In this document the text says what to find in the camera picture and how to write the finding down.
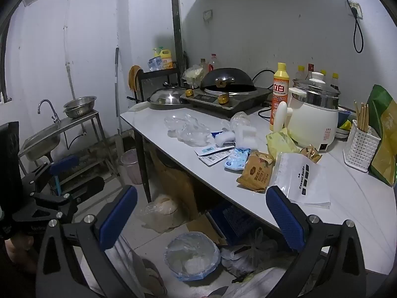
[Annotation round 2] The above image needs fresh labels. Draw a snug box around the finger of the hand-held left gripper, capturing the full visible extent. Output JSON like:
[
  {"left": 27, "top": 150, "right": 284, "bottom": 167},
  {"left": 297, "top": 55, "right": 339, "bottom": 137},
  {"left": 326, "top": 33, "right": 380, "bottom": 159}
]
[
  {"left": 33, "top": 176, "right": 105, "bottom": 207},
  {"left": 22, "top": 154, "right": 80, "bottom": 190}
]

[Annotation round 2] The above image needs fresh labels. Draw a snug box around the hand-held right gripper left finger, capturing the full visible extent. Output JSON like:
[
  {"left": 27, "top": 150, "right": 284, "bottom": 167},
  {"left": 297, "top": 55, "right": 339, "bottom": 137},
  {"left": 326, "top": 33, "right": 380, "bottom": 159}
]
[{"left": 35, "top": 185, "right": 138, "bottom": 298}]

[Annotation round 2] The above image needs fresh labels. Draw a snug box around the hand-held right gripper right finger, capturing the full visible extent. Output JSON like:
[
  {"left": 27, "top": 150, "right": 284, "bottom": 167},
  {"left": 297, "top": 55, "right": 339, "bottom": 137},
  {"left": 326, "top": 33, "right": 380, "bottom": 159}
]
[{"left": 265, "top": 186, "right": 368, "bottom": 298}]

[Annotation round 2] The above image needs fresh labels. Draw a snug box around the white zip bag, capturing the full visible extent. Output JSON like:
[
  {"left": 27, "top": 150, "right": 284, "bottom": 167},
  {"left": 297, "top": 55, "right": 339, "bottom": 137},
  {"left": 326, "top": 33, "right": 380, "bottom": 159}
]
[{"left": 270, "top": 152, "right": 331, "bottom": 208}]

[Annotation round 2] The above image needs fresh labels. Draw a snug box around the brown cracker packet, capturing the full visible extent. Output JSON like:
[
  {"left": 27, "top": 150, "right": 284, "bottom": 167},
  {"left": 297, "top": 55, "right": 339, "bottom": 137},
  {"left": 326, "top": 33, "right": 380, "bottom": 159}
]
[{"left": 236, "top": 150, "right": 275, "bottom": 193}]

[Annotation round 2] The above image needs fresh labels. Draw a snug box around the small brown wrapper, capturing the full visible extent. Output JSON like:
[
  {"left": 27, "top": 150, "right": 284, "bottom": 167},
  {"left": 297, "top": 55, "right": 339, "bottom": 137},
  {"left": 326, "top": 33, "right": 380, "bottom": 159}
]
[{"left": 299, "top": 145, "right": 323, "bottom": 163}]

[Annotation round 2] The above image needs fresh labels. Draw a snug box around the yellow snack packet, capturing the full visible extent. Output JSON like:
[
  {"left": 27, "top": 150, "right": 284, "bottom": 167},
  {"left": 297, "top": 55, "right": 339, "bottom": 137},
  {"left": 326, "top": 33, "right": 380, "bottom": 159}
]
[{"left": 266, "top": 129, "right": 300, "bottom": 159}]

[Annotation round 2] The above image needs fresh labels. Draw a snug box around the light blue wipes packet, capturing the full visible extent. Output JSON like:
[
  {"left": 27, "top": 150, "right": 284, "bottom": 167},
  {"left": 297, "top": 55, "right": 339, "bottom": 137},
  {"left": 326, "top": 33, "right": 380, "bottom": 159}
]
[{"left": 224, "top": 147, "right": 251, "bottom": 171}]

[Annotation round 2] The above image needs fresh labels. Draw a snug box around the trash bin with blue liner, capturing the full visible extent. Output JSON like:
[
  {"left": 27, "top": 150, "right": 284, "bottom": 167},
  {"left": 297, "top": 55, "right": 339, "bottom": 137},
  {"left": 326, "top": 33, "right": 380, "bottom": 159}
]
[{"left": 164, "top": 231, "right": 221, "bottom": 282}]

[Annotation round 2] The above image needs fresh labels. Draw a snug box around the white foam block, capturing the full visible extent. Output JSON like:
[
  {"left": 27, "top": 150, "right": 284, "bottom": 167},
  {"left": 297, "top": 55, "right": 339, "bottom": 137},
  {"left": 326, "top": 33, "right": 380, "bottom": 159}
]
[{"left": 232, "top": 126, "right": 258, "bottom": 150}]

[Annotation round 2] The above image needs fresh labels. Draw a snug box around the clear plastic bag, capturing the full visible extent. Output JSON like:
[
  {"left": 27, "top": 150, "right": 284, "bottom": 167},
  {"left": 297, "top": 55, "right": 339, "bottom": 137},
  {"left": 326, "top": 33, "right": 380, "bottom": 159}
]
[{"left": 164, "top": 113, "right": 213, "bottom": 146}]

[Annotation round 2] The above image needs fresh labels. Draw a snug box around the clear plastic bottle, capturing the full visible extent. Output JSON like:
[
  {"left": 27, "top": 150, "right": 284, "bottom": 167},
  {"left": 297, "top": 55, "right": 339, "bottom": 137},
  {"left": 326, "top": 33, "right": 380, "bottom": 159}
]
[{"left": 230, "top": 112, "right": 252, "bottom": 131}]

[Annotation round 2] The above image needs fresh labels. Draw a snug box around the person's left hand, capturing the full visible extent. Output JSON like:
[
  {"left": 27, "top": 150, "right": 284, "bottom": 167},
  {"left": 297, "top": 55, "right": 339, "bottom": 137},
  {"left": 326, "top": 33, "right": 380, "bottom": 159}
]
[{"left": 4, "top": 233, "right": 39, "bottom": 275}]

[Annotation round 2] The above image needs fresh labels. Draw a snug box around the steel sink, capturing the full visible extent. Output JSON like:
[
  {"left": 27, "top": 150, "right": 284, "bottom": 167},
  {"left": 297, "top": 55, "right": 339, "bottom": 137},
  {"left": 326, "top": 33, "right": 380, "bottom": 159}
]
[{"left": 18, "top": 121, "right": 63, "bottom": 162}]

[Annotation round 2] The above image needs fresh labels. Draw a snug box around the clear bag with white contents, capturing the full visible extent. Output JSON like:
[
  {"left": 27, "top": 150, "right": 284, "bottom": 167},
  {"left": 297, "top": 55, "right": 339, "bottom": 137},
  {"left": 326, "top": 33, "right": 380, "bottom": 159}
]
[{"left": 136, "top": 194, "right": 187, "bottom": 233}]

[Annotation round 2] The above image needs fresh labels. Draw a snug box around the metal sink stand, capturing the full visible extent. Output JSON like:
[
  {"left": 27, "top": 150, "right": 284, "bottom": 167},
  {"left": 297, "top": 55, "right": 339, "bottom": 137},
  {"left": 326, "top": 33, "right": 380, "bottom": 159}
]
[{"left": 19, "top": 110, "right": 121, "bottom": 193}]

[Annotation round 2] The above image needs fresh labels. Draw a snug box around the pink bucket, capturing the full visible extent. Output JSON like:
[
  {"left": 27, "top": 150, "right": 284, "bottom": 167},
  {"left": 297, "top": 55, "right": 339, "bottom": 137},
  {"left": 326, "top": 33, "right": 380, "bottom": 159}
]
[{"left": 120, "top": 149, "right": 143, "bottom": 185}]

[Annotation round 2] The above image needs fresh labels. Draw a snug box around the blue box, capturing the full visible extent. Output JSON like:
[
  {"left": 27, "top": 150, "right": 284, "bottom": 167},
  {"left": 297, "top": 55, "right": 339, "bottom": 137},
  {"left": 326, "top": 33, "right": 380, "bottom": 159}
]
[{"left": 208, "top": 200, "right": 259, "bottom": 246}]

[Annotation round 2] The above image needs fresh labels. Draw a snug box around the steel faucet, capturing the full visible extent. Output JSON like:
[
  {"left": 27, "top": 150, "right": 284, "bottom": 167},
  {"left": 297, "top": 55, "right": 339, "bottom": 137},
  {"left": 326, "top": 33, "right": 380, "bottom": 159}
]
[{"left": 37, "top": 99, "right": 61, "bottom": 123}]

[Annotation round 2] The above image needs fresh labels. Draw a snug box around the white plastic bag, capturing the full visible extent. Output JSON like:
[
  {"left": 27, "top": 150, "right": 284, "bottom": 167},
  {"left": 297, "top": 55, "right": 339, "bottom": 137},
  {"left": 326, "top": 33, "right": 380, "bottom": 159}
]
[{"left": 220, "top": 228, "right": 298, "bottom": 274}]

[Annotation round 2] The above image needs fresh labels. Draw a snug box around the steel colander bowl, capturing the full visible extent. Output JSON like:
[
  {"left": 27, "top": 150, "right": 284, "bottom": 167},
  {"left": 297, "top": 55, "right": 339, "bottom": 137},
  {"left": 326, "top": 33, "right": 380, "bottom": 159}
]
[{"left": 64, "top": 96, "right": 97, "bottom": 119}]

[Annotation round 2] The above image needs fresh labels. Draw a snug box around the large cardboard box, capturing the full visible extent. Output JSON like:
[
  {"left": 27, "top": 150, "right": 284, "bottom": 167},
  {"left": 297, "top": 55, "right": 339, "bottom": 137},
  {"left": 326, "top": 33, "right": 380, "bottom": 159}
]
[{"left": 152, "top": 149, "right": 199, "bottom": 221}]

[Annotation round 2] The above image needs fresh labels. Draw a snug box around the person's shoe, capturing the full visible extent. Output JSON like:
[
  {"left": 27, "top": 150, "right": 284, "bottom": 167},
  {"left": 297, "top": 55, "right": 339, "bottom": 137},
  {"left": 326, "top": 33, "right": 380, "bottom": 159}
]
[{"left": 141, "top": 258, "right": 168, "bottom": 297}]

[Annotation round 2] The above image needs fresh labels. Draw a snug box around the open cardboard box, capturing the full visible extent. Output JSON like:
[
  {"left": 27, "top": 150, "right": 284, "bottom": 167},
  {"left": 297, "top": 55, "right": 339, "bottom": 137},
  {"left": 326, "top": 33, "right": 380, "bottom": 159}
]
[{"left": 186, "top": 213, "right": 228, "bottom": 246}]

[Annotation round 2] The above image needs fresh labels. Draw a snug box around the white sachet with black print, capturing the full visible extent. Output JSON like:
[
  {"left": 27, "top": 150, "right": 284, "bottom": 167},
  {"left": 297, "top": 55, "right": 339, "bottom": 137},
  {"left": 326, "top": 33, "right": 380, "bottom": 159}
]
[{"left": 200, "top": 152, "right": 233, "bottom": 166}]

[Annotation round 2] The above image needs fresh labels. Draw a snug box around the grey mop pole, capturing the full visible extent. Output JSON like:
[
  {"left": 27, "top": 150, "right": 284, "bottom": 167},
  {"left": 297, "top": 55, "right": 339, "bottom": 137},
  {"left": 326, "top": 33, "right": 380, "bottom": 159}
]
[{"left": 114, "top": 47, "right": 122, "bottom": 137}]

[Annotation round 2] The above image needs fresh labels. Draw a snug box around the white electric cooker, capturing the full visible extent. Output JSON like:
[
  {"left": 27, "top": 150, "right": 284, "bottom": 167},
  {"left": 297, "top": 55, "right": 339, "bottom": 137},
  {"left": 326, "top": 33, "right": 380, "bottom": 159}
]
[{"left": 273, "top": 87, "right": 340, "bottom": 152}]

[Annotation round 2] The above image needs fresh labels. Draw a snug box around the white sachet with teal mark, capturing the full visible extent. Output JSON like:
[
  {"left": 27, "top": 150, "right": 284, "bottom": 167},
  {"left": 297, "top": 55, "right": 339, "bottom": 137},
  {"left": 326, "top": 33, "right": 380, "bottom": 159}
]
[{"left": 195, "top": 144, "right": 236, "bottom": 158}]

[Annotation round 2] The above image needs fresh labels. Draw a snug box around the white perforated chopstick holder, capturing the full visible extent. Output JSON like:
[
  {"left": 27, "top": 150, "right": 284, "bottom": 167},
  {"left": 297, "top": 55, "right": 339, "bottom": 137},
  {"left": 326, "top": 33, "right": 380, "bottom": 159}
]
[{"left": 343, "top": 119, "right": 381, "bottom": 173}]

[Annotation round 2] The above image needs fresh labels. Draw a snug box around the yellow cloth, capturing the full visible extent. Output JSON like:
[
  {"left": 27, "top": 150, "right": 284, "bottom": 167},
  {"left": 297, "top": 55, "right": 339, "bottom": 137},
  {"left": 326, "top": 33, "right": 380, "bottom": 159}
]
[{"left": 129, "top": 65, "right": 143, "bottom": 92}]

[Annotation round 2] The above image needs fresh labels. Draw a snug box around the steel pan lid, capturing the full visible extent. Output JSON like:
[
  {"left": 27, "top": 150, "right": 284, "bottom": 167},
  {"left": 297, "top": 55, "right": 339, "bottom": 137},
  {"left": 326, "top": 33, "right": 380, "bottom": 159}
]
[{"left": 147, "top": 87, "right": 191, "bottom": 107}]

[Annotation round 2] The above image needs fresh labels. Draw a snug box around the blue bowl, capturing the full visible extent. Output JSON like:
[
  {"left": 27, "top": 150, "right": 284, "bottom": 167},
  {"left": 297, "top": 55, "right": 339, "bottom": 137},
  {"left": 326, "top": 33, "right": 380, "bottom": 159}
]
[{"left": 337, "top": 107, "right": 353, "bottom": 128}]

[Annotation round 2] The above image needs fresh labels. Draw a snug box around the yellow orange dish soap bottle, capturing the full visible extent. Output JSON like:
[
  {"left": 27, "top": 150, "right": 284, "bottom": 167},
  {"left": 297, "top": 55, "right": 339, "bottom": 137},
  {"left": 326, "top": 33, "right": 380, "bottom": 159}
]
[{"left": 270, "top": 63, "right": 290, "bottom": 132}]

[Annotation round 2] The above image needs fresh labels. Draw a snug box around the bundle of wooden chopsticks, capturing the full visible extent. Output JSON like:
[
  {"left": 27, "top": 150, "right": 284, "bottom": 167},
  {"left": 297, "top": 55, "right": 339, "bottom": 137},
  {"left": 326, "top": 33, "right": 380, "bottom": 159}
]
[{"left": 354, "top": 100, "right": 370, "bottom": 134}]

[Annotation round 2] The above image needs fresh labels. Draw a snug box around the black shelf rack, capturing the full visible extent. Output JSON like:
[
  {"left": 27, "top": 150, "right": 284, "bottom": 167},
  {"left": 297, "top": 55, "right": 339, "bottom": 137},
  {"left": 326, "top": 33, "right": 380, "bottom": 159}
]
[{"left": 135, "top": 67, "right": 182, "bottom": 103}]

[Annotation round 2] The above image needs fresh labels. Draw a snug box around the blue white packet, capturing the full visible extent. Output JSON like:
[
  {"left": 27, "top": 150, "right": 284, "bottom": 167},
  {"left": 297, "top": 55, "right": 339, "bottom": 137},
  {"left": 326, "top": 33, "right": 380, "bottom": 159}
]
[{"left": 147, "top": 56, "right": 163, "bottom": 72}]

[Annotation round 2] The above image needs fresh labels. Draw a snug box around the green yellow bag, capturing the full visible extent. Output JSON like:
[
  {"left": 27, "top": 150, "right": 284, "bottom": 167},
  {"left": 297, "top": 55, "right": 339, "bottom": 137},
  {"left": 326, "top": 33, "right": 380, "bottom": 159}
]
[{"left": 366, "top": 84, "right": 397, "bottom": 187}]

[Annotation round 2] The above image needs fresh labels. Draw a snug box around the black induction cooktop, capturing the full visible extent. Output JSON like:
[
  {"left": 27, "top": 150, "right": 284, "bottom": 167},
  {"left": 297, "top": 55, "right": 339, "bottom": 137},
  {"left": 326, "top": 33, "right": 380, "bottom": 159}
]
[{"left": 180, "top": 85, "right": 273, "bottom": 111}]

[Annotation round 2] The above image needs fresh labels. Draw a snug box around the yellow detergent jug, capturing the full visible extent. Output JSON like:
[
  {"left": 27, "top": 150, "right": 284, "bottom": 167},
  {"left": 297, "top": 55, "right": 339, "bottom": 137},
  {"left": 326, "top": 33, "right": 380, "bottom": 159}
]
[{"left": 153, "top": 46, "right": 173, "bottom": 70}]

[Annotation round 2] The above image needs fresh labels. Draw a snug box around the clear bag of food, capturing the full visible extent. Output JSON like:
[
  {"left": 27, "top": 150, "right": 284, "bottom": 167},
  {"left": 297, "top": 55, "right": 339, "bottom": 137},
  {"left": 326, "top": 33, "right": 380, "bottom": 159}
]
[{"left": 181, "top": 65, "right": 205, "bottom": 89}]

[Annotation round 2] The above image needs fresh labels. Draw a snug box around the black wok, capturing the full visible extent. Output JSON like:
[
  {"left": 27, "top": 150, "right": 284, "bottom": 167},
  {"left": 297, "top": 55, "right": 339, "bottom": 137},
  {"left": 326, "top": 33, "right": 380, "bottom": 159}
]
[{"left": 200, "top": 67, "right": 255, "bottom": 89}]

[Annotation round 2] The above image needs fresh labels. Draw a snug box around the dark vertical pipe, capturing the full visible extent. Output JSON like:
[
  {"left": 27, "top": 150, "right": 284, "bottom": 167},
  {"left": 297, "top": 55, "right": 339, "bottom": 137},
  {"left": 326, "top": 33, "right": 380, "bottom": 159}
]
[{"left": 170, "top": 0, "right": 187, "bottom": 87}]

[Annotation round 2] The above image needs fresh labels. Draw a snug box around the black cooker cable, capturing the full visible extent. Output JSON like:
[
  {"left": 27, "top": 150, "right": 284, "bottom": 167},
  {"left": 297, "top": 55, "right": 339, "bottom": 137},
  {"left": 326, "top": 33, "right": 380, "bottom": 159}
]
[{"left": 257, "top": 106, "right": 274, "bottom": 120}]

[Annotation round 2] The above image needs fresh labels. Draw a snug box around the white wall pipe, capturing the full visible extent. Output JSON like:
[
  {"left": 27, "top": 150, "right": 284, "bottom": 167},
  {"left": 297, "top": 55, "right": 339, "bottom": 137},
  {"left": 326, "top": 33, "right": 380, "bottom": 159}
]
[{"left": 62, "top": 0, "right": 77, "bottom": 100}]

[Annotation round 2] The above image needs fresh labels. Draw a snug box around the black cooktop cable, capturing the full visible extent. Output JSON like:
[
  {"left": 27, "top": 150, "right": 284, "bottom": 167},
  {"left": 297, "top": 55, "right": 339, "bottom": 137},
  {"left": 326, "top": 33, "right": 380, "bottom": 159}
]
[{"left": 252, "top": 68, "right": 276, "bottom": 88}]

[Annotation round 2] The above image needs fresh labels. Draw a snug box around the black hanging wall cable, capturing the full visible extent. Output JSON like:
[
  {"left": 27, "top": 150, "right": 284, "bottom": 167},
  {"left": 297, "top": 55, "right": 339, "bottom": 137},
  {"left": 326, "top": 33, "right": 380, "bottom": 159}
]
[{"left": 336, "top": 0, "right": 364, "bottom": 53}]

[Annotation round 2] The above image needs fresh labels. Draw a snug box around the white wall socket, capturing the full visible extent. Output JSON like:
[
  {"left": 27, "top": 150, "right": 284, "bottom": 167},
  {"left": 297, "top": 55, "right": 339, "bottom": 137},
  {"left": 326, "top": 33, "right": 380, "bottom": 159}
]
[{"left": 349, "top": 1, "right": 363, "bottom": 19}]

